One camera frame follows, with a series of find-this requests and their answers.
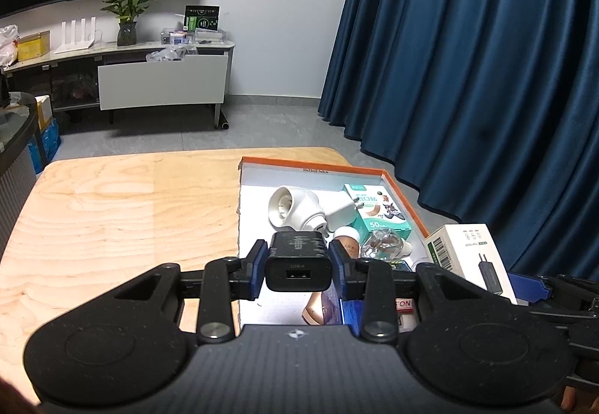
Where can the right hand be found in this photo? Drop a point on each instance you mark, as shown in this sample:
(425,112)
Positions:
(569,399)

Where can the black green display box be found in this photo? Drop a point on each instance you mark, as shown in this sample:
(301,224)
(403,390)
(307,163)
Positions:
(201,17)

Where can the white wifi router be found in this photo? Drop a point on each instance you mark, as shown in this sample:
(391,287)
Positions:
(78,36)

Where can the potted green plant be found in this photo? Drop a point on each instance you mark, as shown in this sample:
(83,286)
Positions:
(126,12)

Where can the white charger box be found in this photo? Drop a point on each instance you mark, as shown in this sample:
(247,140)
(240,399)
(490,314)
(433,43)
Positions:
(469,251)

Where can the clear glass bottle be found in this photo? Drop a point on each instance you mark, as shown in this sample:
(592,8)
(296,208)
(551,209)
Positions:
(385,244)

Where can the black usb charger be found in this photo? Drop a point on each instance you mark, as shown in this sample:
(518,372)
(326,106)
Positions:
(298,262)

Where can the white power adapter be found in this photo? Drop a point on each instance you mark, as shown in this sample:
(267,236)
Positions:
(339,209)

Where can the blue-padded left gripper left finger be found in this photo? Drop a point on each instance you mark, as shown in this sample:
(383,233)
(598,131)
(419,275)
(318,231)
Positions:
(248,277)

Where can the white tv cabinet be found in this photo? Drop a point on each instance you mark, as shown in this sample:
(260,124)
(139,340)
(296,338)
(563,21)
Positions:
(109,77)

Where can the blue tin box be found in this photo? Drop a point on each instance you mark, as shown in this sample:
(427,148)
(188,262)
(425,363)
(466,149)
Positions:
(337,311)

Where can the black round side table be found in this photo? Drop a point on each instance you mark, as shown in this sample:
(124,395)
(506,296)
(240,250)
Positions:
(19,123)

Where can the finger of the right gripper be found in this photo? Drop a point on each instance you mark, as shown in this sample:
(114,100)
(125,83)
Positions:
(529,291)

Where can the orange-rimmed white box lid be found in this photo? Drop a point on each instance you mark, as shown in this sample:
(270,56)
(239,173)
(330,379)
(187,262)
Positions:
(259,179)

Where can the teal small product box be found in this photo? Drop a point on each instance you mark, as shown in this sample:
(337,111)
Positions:
(377,210)

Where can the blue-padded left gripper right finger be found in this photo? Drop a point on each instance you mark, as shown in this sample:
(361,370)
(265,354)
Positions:
(349,275)

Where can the yellow box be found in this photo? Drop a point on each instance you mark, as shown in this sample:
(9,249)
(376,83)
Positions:
(33,46)

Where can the red and green card box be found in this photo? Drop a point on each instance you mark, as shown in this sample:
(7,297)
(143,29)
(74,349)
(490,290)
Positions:
(407,315)

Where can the blue curtain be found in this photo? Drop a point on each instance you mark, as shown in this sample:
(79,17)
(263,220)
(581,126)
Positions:
(489,108)

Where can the white plastic bag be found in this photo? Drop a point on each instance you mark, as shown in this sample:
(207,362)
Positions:
(8,45)

